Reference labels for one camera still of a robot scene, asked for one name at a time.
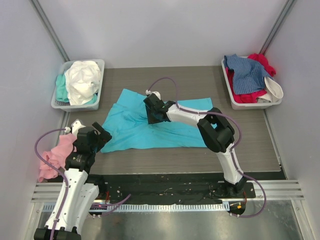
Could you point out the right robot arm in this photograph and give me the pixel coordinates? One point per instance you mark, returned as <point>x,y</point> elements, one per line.
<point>216,132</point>

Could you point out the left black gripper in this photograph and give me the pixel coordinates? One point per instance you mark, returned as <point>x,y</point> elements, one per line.
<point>100,136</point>

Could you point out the teal green t shirt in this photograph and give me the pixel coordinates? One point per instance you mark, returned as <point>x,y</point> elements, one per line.
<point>61,94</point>

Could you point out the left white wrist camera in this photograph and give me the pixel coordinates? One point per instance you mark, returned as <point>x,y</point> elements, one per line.
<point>75,127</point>

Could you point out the aluminium frame post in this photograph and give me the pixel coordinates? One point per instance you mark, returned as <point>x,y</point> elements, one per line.
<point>49,29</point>
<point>280,20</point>

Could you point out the pink t shirt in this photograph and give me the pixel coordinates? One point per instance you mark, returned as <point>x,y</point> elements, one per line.
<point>56,157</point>

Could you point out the right aluminium frame post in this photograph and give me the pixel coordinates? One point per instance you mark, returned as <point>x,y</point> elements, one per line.
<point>280,20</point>

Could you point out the cream white t shirt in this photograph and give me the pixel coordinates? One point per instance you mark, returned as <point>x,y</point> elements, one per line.
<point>274,92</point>

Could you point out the right grey plastic basket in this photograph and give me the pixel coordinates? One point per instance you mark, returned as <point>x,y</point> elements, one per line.
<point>244,106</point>

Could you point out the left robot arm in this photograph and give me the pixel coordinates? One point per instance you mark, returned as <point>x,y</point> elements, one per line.
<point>79,188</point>

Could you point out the left aluminium frame post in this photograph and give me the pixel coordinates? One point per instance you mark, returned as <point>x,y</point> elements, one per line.
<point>49,29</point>

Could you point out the red t shirt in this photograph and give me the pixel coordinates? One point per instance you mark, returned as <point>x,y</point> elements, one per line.
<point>252,97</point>

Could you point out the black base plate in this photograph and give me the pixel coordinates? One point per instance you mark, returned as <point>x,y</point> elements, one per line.
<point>168,189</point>

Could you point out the blue patterned t shirt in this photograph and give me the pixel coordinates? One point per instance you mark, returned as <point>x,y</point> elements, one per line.
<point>248,74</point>

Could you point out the cyan t shirt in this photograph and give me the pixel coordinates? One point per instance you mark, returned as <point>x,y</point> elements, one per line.
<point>128,125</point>

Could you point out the slotted cable duct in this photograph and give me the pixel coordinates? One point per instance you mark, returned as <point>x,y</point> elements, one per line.
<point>131,208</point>

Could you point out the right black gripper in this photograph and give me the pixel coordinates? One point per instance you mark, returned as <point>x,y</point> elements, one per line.
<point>153,115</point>

